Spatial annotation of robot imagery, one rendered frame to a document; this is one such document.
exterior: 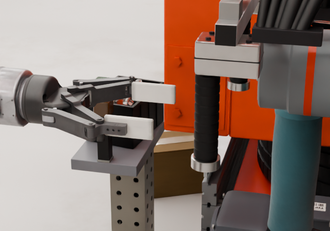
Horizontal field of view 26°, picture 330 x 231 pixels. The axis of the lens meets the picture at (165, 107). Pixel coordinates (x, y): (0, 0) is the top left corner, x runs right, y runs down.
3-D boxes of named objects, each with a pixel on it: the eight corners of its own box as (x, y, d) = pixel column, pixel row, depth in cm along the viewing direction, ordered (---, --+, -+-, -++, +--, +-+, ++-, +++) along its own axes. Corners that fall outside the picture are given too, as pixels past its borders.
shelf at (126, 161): (136, 177, 173) (136, 166, 172) (70, 169, 177) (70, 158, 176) (176, 110, 212) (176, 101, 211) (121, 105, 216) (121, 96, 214)
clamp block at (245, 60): (259, 80, 97) (261, 43, 95) (193, 75, 99) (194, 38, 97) (262, 68, 102) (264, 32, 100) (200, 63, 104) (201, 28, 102)
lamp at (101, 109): (109, 118, 169) (108, 102, 167) (93, 117, 170) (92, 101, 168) (114, 112, 172) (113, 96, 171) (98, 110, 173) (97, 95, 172)
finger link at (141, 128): (105, 114, 100) (103, 116, 100) (153, 118, 99) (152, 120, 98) (106, 133, 101) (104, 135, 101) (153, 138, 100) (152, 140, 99)
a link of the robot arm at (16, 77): (-16, 133, 109) (20, 137, 107) (-22, 77, 105) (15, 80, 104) (10, 111, 117) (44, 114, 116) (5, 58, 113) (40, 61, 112)
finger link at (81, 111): (68, 90, 107) (59, 92, 107) (105, 114, 99) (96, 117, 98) (68, 114, 109) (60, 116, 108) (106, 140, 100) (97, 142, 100)
